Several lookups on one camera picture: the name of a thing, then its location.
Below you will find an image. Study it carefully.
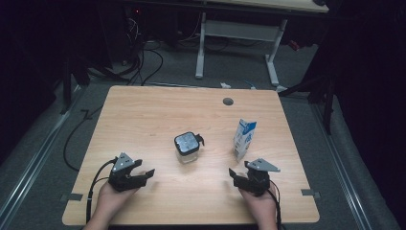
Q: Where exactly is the grey tape strip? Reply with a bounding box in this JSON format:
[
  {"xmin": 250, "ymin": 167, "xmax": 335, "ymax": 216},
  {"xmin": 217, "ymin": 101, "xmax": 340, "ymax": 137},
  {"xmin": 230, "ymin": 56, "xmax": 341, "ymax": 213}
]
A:
[
  {"xmin": 300, "ymin": 188, "xmax": 322, "ymax": 197},
  {"xmin": 59, "ymin": 193, "xmax": 84, "ymax": 202}
]

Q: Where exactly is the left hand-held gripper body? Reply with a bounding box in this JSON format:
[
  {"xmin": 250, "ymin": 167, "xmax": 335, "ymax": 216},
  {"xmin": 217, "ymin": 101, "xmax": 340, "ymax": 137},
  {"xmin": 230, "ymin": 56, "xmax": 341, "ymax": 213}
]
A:
[{"xmin": 107, "ymin": 151, "xmax": 140, "ymax": 194}]

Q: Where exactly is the left hand-held gripper cable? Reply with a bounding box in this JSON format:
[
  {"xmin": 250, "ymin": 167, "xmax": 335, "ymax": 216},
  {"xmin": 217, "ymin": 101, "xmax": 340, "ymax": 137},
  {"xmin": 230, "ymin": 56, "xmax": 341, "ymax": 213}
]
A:
[{"xmin": 84, "ymin": 156, "xmax": 120, "ymax": 224}]

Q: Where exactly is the right hand-held gripper cable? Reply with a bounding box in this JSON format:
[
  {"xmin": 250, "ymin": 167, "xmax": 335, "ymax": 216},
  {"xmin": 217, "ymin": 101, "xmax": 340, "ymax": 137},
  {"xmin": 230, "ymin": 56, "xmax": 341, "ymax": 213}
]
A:
[{"xmin": 266, "ymin": 179, "xmax": 284, "ymax": 230}]

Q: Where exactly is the black floor cable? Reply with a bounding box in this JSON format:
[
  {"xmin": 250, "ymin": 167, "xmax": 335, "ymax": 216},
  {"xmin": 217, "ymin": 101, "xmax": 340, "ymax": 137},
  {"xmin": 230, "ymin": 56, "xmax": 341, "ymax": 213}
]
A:
[{"xmin": 62, "ymin": 104, "xmax": 105, "ymax": 173}]

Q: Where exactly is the black metal stand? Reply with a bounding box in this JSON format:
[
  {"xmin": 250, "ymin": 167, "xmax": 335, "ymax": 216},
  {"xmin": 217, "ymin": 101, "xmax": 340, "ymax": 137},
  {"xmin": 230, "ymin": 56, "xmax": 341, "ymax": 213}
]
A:
[
  {"xmin": 59, "ymin": 52, "xmax": 92, "ymax": 116},
  {"xmin": 277, "ymin": 71, "xmax": 337, "ymax": 136}
]

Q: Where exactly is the white and blue milk carton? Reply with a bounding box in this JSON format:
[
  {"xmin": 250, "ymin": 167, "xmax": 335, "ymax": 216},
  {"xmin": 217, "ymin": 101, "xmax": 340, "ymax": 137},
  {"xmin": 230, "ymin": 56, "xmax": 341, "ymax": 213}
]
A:
[{"xmin": 232, "ymin": 118, "xmax": 258, "ymax": 162}]

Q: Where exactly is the glass jar with black lid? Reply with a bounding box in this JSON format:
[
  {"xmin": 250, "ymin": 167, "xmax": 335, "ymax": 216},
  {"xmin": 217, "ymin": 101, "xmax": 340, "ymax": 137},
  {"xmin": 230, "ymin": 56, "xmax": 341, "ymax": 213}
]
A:
[{"xmin": 173, "ymin": 130, "xmax": 206, "ymax": 165}]

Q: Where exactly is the metal floor rail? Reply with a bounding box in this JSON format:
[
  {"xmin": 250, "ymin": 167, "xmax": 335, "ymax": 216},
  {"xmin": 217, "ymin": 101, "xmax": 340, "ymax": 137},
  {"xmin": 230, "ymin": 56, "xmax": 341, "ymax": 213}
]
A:
[
  {"xmin": 310, "ymin": 101, "xmax": 375, "ymax": 230},
  {"xmin": 0, "ymin": 85, "xmax": 86, "ymax": 225}
]

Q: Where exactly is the person's right hand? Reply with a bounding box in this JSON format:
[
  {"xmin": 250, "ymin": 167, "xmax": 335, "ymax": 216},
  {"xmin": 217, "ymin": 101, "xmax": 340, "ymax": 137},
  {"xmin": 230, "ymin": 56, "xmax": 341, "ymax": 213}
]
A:
[{"xmin": 238, "ymin": 187, "xmax": 279, "ymax": 222}]

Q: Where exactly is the desk with white frame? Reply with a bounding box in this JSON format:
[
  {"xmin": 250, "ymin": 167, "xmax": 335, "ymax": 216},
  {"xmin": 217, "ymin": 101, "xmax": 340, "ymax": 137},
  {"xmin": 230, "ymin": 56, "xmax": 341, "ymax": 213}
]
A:
[{"xmin": 194, "ymin": 0, "xmax": 330, "ymax": 94}]

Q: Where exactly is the person's left hand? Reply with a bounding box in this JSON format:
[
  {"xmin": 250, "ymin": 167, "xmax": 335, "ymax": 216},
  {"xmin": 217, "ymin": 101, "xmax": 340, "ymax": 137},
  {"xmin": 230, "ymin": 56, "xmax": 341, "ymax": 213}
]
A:
[{"xmin": 95, "ymin": 182, "xmax": 140, "ymax": 222}]

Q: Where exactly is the small red object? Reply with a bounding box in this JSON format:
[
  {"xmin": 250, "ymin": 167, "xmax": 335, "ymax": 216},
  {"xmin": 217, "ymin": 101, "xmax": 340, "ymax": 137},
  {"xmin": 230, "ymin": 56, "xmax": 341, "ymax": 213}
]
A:
[{"xmin": 288, "ymin": 39, "xmax": 302, "ymax": 53}]

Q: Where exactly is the bundle of black cables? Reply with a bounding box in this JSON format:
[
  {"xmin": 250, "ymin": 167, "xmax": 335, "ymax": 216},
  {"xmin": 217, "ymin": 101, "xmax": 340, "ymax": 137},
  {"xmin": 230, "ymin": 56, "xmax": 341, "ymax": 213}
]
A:
[{"xmin": 88, "ymin": 14, "xmax": 165, "ymax": 87}]

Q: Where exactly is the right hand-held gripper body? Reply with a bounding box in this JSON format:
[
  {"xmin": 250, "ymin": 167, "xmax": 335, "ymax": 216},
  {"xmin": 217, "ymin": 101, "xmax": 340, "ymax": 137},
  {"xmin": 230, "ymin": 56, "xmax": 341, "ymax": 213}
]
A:
[{"xmin": 234, "ymin": 157, "xmax": 282, "ymax": 197}]

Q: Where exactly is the hand-held gripper cable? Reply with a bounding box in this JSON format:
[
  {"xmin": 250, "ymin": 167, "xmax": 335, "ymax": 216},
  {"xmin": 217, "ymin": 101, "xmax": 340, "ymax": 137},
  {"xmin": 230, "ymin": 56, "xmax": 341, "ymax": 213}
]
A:
[
  {"xmin": 266, "ymin": 179, "xmax": 284, "ymax": 230},
  {"xmin": 84, "ymin": 156, "xmax": 120, "ymax": 224}
]

